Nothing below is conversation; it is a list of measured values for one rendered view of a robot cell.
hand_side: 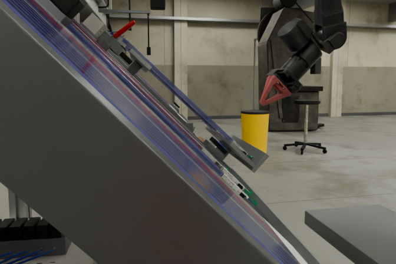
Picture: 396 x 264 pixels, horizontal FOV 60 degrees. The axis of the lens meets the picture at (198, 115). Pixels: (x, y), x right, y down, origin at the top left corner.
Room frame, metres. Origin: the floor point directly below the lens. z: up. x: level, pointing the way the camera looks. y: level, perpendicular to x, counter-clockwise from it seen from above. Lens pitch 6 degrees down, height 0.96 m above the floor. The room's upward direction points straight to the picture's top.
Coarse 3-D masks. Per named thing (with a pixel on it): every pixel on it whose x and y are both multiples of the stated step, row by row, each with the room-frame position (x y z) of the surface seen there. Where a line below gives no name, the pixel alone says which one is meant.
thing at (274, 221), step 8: (256, 200) 0.64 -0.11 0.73; (264, 208) 0.60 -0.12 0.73; (272, 216) 0.56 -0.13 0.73; (272, 224) 0.54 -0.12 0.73; (280, 224) 0.53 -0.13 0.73; (280, 232) 0.51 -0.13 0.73; (288, 232) 0.50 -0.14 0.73; (288, 240) 0.48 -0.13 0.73; (296, 240) 0.47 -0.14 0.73; (296, 248) 0.46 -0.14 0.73; (304, 248) 0.45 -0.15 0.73; (304, 256) 0.43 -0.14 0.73; (312, 256) 0.42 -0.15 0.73
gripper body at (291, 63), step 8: (296, 56) 0.90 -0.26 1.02; (288, 64) 0.90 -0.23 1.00; (296, 64) 0.89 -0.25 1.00; (304, 64) 0.89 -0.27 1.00; (280, 72) 0.89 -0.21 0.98; (288, 72) 0.86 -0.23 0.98; (296, 72) 0.89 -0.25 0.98; (304, 72) 0.90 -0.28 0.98; (288, 80) 0.90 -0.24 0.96; (296, 80) 0.86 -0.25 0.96
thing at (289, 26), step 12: (288, 24) 0.90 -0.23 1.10; (300, 24) 0.88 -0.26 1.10; (288, 36) 0.87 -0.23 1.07; (300, 36) 0.87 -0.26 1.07; (312, 36) 0.89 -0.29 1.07; (336, 36) 0.87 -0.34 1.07; (288, 48) 0.91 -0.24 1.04; (300, 48) 0.88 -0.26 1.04; (324, 48) 0.89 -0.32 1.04; (336, 48) 0.88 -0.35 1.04
